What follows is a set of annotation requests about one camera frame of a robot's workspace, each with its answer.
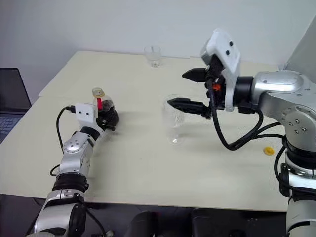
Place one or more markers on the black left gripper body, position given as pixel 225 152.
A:
pixel 102 122

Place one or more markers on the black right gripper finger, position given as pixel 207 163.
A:
pixel 195 74
pixel 187 105

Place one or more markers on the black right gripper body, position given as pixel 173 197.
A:
pixel 217 96

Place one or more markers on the clear bottle with dark drink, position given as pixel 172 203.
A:
pixel 112 118

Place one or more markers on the clear plastic cup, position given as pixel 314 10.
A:
pixel 176 138

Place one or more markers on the yellow bottle cap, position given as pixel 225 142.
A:
pixel 268 150

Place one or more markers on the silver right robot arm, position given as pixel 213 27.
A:
pixel 279 84

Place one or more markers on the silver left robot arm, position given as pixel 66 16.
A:
pixel 74 148

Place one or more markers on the clear glass tumbler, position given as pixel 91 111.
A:
pixel 153 57

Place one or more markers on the dark laptop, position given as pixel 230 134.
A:
pixel 11 96

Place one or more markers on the grey panel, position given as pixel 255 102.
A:
pixel 306 49

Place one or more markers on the grey robot body shell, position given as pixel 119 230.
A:
pixel 49 233

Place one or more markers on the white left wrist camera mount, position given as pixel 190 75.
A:
pixel 85 112

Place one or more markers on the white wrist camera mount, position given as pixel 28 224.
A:
pixel 227 49
pixel 85 112

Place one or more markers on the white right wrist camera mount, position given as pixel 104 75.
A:
pixel 227 49

